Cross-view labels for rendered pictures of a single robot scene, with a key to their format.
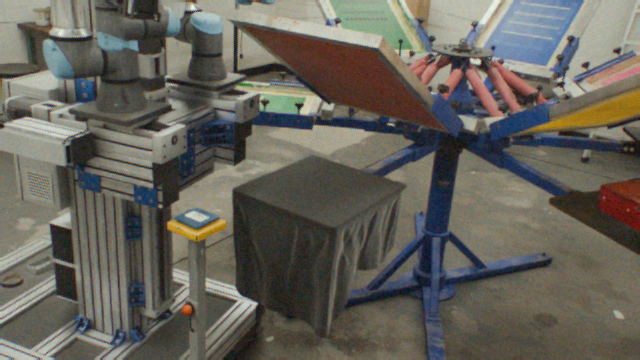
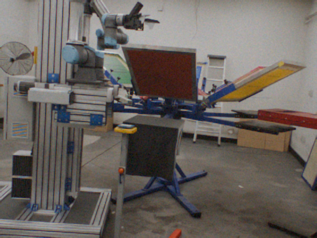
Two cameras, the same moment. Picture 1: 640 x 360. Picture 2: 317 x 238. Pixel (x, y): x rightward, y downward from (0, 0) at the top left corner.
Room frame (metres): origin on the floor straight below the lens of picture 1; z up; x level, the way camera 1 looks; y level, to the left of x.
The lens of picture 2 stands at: (-0.50, 1.17, 1.38)
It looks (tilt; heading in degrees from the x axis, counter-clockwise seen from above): 8 degrees down; 335
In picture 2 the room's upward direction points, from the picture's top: 5 degrees clockwise
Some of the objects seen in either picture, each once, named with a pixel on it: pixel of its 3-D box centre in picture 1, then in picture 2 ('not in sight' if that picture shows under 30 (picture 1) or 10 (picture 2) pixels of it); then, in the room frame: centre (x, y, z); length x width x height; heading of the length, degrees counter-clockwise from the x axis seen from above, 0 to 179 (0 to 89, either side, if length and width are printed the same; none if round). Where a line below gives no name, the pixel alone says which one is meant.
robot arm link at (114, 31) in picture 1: (117, 27); (112, 36); (1.67, 0.55, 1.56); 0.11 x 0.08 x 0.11; 132
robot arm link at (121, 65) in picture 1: (116, 53); (86, 55); (1.94, 0.65, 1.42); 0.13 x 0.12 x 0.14; 132
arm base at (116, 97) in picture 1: (120, 90); (85, 72); (1.95, 0.65, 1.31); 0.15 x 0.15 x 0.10
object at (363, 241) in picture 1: (365, 255); (178, 148); (2.02, -0.18, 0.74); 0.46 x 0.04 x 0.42; 146
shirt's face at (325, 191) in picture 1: (321, 187); (155, 120); (2.13, -0.01, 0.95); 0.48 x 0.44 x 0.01; 146
